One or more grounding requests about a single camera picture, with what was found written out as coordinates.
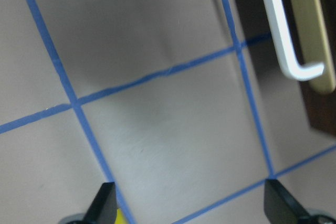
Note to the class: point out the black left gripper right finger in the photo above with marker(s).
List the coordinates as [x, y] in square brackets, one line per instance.
[280, 206]

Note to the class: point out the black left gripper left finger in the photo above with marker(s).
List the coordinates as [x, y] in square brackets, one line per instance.
[103, 208]

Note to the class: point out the yellow block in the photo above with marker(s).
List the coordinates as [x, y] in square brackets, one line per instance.
[120, 218]

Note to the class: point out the wooden drawer with white handle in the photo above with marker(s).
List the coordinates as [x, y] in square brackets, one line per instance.
[302, 49]

